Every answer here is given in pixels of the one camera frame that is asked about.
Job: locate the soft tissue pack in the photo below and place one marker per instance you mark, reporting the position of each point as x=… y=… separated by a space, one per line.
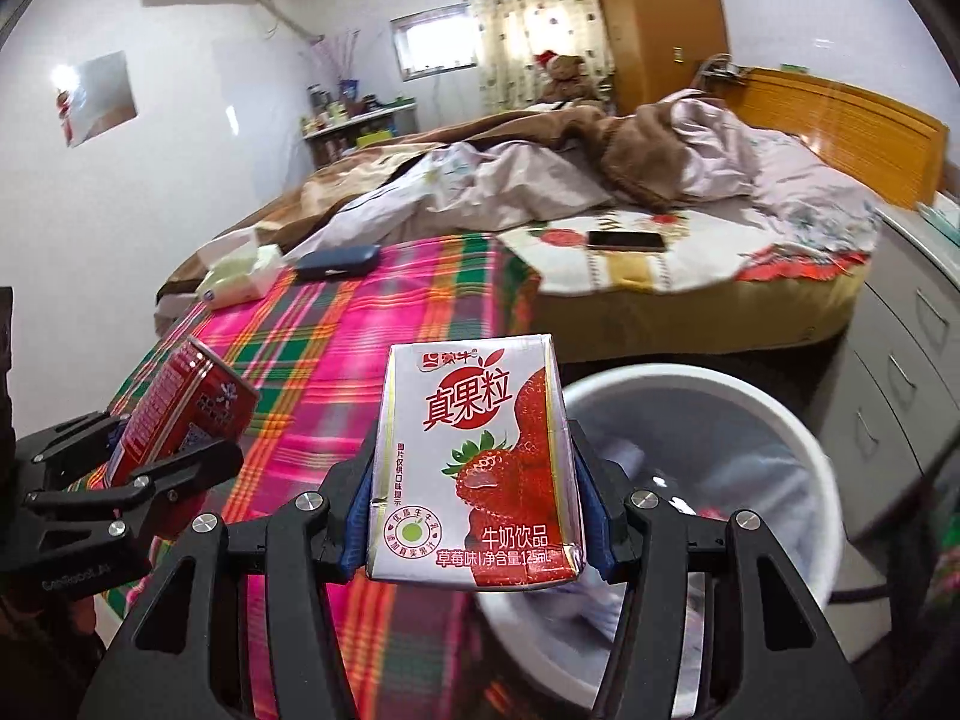
x=240 y=270

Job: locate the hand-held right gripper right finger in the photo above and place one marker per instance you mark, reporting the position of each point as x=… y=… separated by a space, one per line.
x=600 y=525

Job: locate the patterned curtain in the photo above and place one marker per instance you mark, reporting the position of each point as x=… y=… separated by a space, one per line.
x=532 y=22

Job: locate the shelf with bottles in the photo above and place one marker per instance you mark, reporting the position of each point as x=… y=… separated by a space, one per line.
x=352 y=127

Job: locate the small window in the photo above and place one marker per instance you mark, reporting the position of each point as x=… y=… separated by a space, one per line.
x=431 y=41

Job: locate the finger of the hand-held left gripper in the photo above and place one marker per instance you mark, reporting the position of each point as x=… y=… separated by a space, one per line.
x=187 y=476
x=67 y=446

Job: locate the brown teddy bear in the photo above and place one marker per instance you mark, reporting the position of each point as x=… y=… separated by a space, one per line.
x=566 y=79

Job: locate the square wall mirror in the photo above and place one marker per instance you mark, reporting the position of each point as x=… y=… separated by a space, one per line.
x=101 y=97

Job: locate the red hanging ornament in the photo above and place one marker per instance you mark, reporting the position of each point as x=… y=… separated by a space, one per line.
x=64 y=109

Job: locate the strawberry milk carton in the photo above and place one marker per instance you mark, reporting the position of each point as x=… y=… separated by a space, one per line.
x=472 y=465

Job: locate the wooden bed headboard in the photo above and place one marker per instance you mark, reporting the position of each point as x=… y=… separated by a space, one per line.
x=847 y=135

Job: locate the red drink can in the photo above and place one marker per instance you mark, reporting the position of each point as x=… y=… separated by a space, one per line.
x=187 y=405

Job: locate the brown blanket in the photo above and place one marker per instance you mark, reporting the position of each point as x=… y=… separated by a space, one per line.
x=637 y=150

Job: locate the floral bed sheet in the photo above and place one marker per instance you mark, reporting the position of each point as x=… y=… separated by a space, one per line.
x=697 y=262

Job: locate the air conditioner pipe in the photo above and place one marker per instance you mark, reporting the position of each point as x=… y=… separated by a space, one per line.
x=277 y=11

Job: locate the black smartphone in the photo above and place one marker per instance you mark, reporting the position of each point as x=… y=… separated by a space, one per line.
x=626 y=241

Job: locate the plaid table cloth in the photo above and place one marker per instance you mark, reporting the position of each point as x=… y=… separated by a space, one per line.
x=337 y=360

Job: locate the black glasses case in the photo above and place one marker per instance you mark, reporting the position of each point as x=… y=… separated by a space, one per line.
x=337 y=261

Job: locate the pale pink duvet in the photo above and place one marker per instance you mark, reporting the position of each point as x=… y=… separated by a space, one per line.
x=787 y=187

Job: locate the grey drawer cabinet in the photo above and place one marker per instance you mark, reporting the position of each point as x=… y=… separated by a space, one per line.
x=892 y=360

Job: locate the decorative dry branches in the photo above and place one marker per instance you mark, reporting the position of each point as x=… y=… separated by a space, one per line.
x=337 y=56

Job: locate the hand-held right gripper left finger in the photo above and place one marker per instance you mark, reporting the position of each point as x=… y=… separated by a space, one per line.
x=352 y=532

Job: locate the pile of small boxes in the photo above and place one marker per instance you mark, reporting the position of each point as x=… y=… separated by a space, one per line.
x=943 y=214

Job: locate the black chair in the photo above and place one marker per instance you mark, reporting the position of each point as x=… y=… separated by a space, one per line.
x=862 y=594

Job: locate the wooden wardrobe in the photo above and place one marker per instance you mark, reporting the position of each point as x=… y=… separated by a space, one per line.
x=660 y=22

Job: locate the white round trash bin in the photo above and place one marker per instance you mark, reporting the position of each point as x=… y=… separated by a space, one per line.
x=675 y=382

